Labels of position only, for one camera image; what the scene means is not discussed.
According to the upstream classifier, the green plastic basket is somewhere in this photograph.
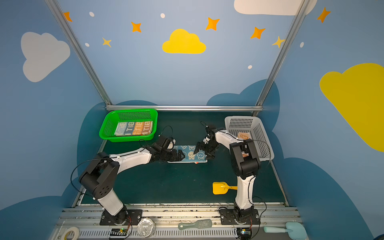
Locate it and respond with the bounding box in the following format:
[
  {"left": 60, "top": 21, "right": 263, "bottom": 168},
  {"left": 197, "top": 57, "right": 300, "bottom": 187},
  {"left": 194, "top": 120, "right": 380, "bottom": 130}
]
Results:
[{"left": 99, "top": 109, "right": 158, "bottom": 143}]

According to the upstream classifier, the white tape roll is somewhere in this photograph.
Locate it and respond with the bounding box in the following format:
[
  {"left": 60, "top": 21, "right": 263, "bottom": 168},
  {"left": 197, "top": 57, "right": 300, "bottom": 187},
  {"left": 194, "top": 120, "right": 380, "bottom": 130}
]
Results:
[{"left": 62, "top": 227, "right": 80, "bottom": 240}]

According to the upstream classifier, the small circuit board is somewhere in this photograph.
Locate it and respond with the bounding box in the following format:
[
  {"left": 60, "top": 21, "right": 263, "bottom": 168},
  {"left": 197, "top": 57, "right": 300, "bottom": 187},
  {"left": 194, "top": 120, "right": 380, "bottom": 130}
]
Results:
[
  {"left": 108, "top": 228, "right": 128, "bottom": 240},
  {"left": 236, "top": 228, "right": 252, "bottom": 240}
]

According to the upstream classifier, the right small circuit board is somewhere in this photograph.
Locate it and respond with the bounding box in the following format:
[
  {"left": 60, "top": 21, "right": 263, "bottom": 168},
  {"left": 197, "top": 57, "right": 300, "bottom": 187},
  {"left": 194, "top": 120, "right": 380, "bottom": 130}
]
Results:
[{"left": 236, "top": 228, "right": 252, "bottom": 240}]

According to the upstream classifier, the grey green brush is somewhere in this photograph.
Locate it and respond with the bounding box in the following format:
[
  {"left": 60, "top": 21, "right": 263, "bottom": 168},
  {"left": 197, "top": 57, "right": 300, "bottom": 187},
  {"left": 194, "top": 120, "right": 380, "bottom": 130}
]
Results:
[{"left": 178, "top": 219, "right": 213, "bottom": 231}]

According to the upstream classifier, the left small circuit board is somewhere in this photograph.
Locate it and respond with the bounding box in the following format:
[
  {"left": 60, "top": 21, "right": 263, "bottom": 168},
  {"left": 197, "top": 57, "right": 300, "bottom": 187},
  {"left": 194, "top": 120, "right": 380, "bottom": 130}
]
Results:
[{"left": 108, "top": 228, "right": 128, "bottom": 240}]

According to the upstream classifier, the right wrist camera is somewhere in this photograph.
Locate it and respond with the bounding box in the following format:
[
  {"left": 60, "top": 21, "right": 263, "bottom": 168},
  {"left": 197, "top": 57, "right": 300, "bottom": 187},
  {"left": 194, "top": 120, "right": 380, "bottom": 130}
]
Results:
[{"left": 203, "top": 136, "right": 210, "bottom": 144}]

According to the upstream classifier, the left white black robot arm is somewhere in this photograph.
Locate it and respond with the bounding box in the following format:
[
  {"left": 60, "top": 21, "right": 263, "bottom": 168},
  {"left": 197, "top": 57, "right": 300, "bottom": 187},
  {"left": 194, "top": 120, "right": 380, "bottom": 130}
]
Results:
[{"left": 79, "top": 147, "right": 186, "bottom": 217}]

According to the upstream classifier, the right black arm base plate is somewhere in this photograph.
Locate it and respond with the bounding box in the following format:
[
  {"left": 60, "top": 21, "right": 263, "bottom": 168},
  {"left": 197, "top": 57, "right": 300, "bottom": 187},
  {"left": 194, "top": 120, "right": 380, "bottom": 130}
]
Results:
[{"left": 219, "top": 208, "right": 261, "bottom": 225}]

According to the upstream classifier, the aluminium frame post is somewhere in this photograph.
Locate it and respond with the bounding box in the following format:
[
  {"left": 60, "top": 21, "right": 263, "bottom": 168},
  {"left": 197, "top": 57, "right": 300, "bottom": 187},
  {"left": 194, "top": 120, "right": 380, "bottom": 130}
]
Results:
[
  {"left": 45, "top": 0, "right": 113, "bottom": 105},
  {"left": 255, "top": 0, "right": 311, "bottom": 112}
]

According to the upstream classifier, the striped rabbit text towel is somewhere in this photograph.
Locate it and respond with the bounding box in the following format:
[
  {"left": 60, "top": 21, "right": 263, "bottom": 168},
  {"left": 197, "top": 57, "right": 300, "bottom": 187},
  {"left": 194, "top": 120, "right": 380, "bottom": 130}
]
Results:
[{"left": 115, "top": 121, "right": 154, "bottom": 137}]

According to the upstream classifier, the teal owl pattern towel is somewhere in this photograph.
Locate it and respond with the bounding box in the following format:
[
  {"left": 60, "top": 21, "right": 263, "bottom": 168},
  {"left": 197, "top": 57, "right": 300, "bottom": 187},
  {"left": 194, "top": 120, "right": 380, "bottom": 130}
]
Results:
[{"left": 169, "top": 146, "right": 208, "bottom": 164}]

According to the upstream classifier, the mint green spatula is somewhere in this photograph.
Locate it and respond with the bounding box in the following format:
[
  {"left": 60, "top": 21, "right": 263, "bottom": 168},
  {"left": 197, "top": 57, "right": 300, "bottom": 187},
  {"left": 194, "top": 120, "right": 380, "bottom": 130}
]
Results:
[{"left": 263, "top": 222, "right": 308, "bottom": 240}]

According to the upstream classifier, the aluminium right frame post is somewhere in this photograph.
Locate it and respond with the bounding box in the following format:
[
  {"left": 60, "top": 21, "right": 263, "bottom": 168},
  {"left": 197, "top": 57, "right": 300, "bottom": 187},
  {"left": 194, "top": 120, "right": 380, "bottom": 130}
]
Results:
[{"left": 255, "top": 0, "right": 311, "bottom": 112}]

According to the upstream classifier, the clear round lid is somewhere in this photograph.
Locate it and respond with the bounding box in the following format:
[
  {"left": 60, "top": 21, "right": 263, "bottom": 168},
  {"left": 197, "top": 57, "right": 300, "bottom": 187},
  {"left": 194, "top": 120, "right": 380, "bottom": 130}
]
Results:
[{"left": 137, "top": 218, "right": 156, "bottom": 238}]

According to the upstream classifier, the aluminium left frame post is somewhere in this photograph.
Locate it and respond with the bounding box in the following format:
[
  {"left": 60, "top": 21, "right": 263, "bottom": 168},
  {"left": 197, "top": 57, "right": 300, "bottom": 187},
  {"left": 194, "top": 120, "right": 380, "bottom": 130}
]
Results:
[{"left": 45, "top": 0, "right": 113, "bottom": 105}]

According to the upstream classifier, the grey plastic basket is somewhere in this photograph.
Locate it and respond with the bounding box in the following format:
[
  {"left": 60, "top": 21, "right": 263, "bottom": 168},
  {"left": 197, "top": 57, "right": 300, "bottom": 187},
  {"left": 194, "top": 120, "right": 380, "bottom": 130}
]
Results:
[{"left": 225, "top": 116, "right": 275, "bottom": 161}]

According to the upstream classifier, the aluminium rear frame bar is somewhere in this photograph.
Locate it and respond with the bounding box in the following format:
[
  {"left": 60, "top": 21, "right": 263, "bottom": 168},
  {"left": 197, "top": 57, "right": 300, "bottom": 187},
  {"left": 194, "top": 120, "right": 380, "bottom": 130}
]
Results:
[{"left": 106, "top": 105, "right": 263, "bottom": 112}]

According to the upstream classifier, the orange pattern towel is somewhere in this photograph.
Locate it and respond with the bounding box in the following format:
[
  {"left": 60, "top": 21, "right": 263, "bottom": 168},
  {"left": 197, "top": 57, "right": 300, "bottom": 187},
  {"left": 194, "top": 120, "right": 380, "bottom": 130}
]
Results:
[{"left": 237, "top": 132, "right": 252, "bottom": 140}]

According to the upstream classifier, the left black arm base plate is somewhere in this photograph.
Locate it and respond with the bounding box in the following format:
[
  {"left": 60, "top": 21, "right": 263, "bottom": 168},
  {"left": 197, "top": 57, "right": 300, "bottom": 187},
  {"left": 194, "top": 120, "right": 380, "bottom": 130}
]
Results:
[{"left": 100, "top": 209, "right": 143, "bottom": 226}]

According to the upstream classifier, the aluminium front rail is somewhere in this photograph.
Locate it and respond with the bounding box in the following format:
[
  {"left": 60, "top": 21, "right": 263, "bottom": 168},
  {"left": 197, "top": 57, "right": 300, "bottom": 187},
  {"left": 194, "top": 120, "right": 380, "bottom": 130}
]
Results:
[{"left": 50, "top": 203, "right": 302, "bottom": 240}]

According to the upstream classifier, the yellow toy shovel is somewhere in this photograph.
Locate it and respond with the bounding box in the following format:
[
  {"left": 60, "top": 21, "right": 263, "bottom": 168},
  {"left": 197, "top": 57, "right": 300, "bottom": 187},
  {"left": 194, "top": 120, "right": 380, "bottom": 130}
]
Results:
[{"left": 212, "top": 182, "right": 238, "bottom": 195}]

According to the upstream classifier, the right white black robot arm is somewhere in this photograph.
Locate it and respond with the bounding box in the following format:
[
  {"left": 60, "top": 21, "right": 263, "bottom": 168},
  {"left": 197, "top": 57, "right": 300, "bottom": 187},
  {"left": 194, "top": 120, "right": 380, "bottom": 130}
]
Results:
[{"left": 194, "top": 125, "right": 261, "bottom": 215}]

